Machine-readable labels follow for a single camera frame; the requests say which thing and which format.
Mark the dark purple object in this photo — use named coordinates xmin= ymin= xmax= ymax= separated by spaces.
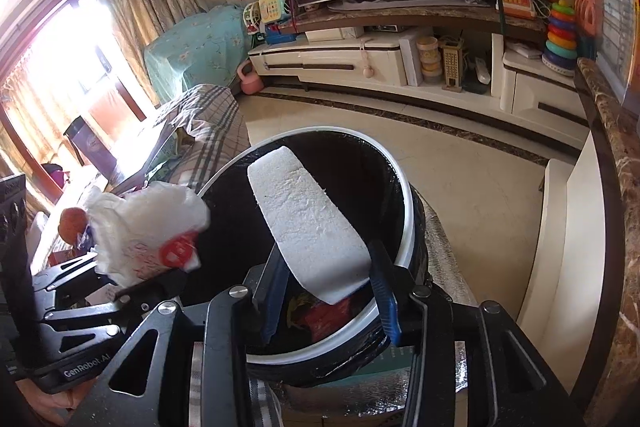
xmin=42 ymin=164 xmax=67 ymax=186

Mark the stack of yellow cups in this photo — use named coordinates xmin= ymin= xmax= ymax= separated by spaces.
xmin=416 ymin=36 xmax=443 ymax=82

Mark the rainbow ring stacker toy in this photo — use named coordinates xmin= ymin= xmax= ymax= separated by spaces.
xmin=541 ymin=0 xmax=581 ymax=70

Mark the purple thermos bottle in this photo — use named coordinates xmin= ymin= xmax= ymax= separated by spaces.
xmin=64 ymin=117 xmax=103 ymax=168

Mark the teal floral cloth cover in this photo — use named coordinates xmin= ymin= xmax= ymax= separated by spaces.
xmin=144 ymin=4 xmax=256 ymax=105

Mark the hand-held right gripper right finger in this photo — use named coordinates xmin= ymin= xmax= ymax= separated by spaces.
xmin=369 ymin=239 xmax=586 ymax=427

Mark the colourful children's book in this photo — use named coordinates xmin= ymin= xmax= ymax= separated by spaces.
xmin=105 ymin=119 xmax=173 ymax=198

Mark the pink kettlebell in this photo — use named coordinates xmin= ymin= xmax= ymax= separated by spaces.
xmin=236 ymin=59 xmax=263 ymax=95

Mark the apple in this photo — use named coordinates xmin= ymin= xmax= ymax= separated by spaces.
xmin=59 ymin=207 xmax=91 ymax=244

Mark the white plastic bag red print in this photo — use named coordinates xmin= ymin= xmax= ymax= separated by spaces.
xmin=80 ymin=181 xmax=211 ymax=288

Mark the wall calendar sheet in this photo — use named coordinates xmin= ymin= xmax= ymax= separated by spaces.
xmin=600 ymin=0 xmax=640 ymax=102

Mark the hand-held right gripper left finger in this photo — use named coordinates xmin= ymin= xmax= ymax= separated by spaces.
xmin=65 ymin=247 xmax=290 ymax=427

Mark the red and yellow toy phone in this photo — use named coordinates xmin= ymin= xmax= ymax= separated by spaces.
xmin=501 ymin=0 xmax=535 ymax=20

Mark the person's left hand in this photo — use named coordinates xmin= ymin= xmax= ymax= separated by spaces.
xmin=15 ymin=377 xmax=98 ymax=427

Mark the marble top side cabinet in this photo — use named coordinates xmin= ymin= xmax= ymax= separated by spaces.
xmin=515 ymin=57 xmax=640 ymax=427

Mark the white television cabinet marble top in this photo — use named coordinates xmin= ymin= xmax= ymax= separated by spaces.
xmin=247 ymin=0 xmax=591 ymax=148

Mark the black bin with white rim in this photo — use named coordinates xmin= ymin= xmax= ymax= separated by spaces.
xmin=197 ymin=130 xmax=433 ymax=390

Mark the orange plastic toy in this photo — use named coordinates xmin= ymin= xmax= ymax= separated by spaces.
xmin=574 ymin=0 xmax=603 ymax=40

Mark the red wrapper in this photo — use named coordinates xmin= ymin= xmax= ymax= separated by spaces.
xmin=302 ymin=299 xmax=356 ymax=343

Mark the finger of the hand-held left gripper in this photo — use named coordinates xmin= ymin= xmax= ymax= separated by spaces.
xmin=42 ymin=268 xmax=201 ymax=333
xmin=31 ymin=252 xmax=103 ymax=295

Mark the white foam block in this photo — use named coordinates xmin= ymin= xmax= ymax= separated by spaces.
xmin=247 ymin=146 xmax=373 ymax=306

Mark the pink cabinet safety strap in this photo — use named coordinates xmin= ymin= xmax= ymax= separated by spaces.
xmin=357 ymin=36 xmax=376 ymax=80

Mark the wooden tower toy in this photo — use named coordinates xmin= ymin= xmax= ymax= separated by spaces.
xmin=440 ymin=38 xmax=463 ymax=94

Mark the blue toy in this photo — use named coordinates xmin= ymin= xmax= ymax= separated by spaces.
xmin=264 ymin=24 xmax=298 ymax=46

